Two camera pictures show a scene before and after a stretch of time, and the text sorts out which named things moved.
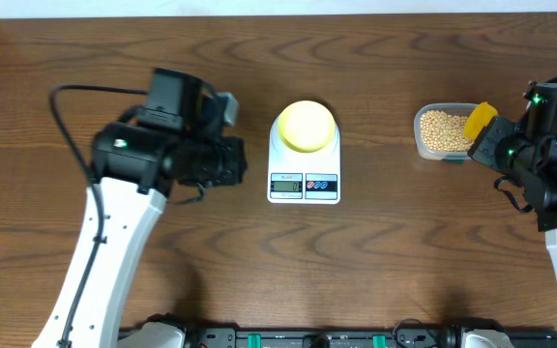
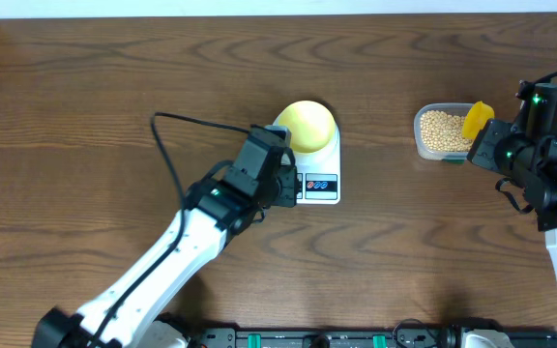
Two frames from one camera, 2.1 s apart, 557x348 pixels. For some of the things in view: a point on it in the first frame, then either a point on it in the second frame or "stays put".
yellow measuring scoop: x=481 y=117 stays put
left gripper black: x=235 y=162 -> x=285 y=177
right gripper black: x=483 y=150 stays put
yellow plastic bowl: x=307 y=126 stays put
